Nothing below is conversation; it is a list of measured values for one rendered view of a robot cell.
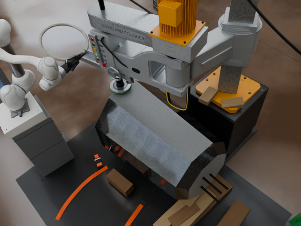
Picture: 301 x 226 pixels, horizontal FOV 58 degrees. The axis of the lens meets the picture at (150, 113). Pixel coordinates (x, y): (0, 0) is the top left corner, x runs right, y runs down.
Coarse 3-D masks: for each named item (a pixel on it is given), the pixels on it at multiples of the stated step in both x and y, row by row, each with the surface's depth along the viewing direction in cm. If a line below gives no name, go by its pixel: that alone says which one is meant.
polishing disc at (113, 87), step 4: (124, 80) 274; (112, 84) 271; (128, 84) 270; (112, 88) 268; (116, 88) 267; (120, 88) 267; (124, 88) 266; (128, 88) 266; (116, 92) 265; (120, 92) 264
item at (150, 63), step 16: (128, 48) 223; (144, 48) 210; (128, 64) 222; (144, 64) 210; (160, 64) 223; (176, 64) 189; (128, 80) 241; (144, 80) 225; (160, 80) 217; (192, 80) 216
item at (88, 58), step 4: (84, 48) 273; (88, 52) 272; (92, 52) 268; (84, 56) 271; (88, 56) 271; (92, 56) 271; (84, 60) 265; (88, 60) 261; (92, 60) 267; (92, 64) 262; (96, 64) 257; (100, 68) 258; (124, 76) 245; (132, 80) 242
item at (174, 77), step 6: (168, 66) 199; (168, 72) 202; (174, 72) 198; (180, 72) 197; (186, 72) 200; (168, 78) 207; (174, 78) 203; (180, 78) 202; (186, 78) 205; (174, 84) 207; (180, 84) 207
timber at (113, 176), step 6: (108, 174) 293; (114, 174) 293; (120, 174) 292; (108, 180) 298; (114, 180) 288; (120, 180) 288; (126, 180) 287; (120, 186) 283; (126, 186) 283; (132, 186) 285; (126, 192) 281
